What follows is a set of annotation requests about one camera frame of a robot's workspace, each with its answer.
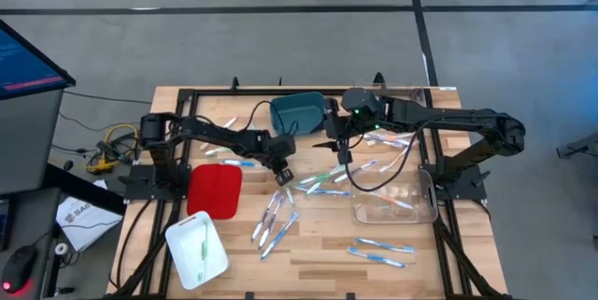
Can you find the blue screen monitor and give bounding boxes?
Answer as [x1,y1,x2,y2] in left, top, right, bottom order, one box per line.
[0,19,77,101]

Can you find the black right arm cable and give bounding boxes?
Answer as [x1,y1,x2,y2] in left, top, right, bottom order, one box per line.
[343,117,426,193]

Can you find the red plastic bin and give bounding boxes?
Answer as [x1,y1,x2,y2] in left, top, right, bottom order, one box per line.
[186,163,244,221]

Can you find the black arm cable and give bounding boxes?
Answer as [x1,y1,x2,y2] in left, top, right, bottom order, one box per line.
[245,98,300,138]
[343,117,426,193]

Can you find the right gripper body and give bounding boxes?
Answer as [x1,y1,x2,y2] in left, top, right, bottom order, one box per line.
[328,98,359,165]

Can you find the black floor cable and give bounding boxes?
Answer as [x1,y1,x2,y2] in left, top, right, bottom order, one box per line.
[63,89,154,105]

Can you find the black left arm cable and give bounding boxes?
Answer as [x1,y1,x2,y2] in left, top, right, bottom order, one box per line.
[245,98,300,138]

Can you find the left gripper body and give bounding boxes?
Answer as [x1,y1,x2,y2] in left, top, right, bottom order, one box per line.
[269,149,294,174]

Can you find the black stand leg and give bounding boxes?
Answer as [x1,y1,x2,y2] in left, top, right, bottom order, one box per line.
[555,131,598,159]

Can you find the white plastic bin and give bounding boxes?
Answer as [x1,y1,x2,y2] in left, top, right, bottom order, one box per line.
[164,210,230,291]

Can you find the yellow cable bundle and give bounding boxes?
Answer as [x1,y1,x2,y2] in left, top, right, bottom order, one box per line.
[86,123,141,175]

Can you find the clear plastic bin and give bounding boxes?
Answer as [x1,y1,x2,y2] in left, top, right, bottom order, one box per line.
[350,168,439,224]
[352,79,430,138]

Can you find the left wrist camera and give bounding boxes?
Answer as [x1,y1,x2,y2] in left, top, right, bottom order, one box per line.
[274,168,295,187]

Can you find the teal plastic bin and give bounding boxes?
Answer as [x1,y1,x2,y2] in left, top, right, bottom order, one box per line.
[269,91,328,136]

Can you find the blue toothbrush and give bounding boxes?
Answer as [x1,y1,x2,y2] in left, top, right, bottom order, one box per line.
[260,209,300,263]
[353,236,417,254]
[219,158,263,169]
[294,185,351,197]
[345,246,406,269]

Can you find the black computer mouse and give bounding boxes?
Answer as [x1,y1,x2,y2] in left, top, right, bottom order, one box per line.
[1,245,38,295]

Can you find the white printed paper sheet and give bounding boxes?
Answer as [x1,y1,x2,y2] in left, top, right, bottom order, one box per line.
[55,195,123,252]

